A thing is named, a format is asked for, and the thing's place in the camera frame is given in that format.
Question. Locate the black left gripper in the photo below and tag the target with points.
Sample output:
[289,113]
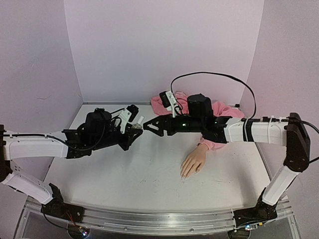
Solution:
[129,139]

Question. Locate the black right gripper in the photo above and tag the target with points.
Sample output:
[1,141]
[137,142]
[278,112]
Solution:
[168,125]

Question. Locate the clear nail polish bottle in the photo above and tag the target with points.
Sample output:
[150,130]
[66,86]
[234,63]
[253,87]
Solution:
[137,126]

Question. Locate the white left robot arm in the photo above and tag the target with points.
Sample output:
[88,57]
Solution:
[14,145]

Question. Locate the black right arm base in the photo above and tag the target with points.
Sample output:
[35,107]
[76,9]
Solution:
[260,213]

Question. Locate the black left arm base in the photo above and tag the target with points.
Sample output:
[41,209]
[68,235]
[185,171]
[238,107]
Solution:
[57,208]

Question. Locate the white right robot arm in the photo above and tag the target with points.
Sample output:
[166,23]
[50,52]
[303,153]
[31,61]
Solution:
[195,193]

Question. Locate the mannequin hand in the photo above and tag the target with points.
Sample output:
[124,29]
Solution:
[194,162]

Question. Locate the pink sweatshirt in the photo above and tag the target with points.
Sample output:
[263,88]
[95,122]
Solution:
[219,110]

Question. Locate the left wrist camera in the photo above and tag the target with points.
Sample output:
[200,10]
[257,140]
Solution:
[127,115]

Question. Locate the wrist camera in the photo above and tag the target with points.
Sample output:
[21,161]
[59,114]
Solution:
[127,115]
[169,102]

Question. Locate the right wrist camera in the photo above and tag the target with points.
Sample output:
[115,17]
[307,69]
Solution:
[169,102]

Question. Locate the aluminium front rail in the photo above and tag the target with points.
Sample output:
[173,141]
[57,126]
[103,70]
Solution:
[164,224]

